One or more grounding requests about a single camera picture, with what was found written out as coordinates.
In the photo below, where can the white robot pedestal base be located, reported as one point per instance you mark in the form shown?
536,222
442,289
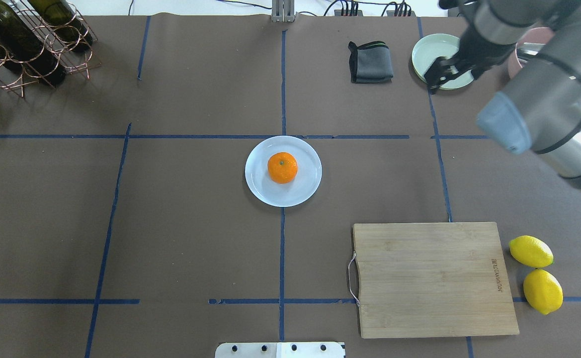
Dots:
281,350

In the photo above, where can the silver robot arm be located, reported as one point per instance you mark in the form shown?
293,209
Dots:
539,110

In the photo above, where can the orange mandarin fruit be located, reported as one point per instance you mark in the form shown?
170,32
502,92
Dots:
282,167

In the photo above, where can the light green plate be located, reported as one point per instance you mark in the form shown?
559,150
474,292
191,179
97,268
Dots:
432,46

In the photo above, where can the yellow lemon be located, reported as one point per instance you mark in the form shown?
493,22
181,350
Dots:
542,291
531,251

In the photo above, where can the wooden cutting board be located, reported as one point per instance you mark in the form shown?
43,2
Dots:
429,280

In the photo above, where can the dark wine bottle upper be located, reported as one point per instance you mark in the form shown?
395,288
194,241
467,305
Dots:
65,23

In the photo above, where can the light blue plate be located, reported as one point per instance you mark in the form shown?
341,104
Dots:
299,190

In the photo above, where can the copper wire bottle rack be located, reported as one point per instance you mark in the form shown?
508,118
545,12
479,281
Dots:
43,42

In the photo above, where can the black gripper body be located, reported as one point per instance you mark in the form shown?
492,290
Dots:
480,49

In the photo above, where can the yellow lemon near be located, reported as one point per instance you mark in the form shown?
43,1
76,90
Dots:
531,251

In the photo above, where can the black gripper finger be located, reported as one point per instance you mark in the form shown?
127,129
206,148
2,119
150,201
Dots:
445,69

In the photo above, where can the yellow lemon far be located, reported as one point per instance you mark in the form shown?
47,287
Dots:
542,291

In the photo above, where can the aluminium frame post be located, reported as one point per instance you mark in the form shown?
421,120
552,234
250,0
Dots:
283,11

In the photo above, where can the folded grey cloth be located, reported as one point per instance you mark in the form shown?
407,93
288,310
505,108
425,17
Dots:
370,63

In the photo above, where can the pink bowl with ice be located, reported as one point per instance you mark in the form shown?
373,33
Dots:
527,48

